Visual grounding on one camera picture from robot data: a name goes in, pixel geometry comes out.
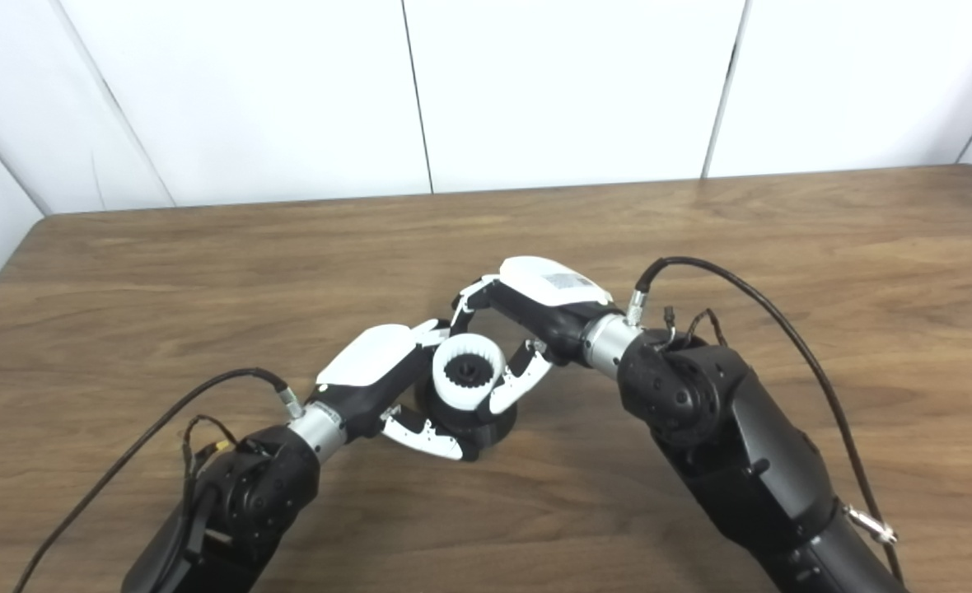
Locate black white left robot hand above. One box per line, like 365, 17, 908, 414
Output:
305, 320, 480, 462

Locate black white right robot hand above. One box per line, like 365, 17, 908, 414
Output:
451, 256, 615, 415

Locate white plastic ring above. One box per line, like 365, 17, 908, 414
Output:
432, 334, 506, 413

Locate round black plastic part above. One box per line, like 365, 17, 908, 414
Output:
416, 354, 518, 450

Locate thin right arm wires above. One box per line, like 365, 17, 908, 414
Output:
661, 306, 730, 348

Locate thin arm wires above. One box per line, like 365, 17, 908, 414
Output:
181, 414, 240, 487
661, 306, 730, 348

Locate thin left arm wires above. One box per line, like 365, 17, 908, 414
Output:
181, 414, 240, 487

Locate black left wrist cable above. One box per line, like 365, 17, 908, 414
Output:
12, 367, 306, 593

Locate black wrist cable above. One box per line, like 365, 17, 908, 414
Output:
12, 367, 306, 593
626, 256, 907, 586

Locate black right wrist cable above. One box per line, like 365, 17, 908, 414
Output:
626, 256, 907, 586

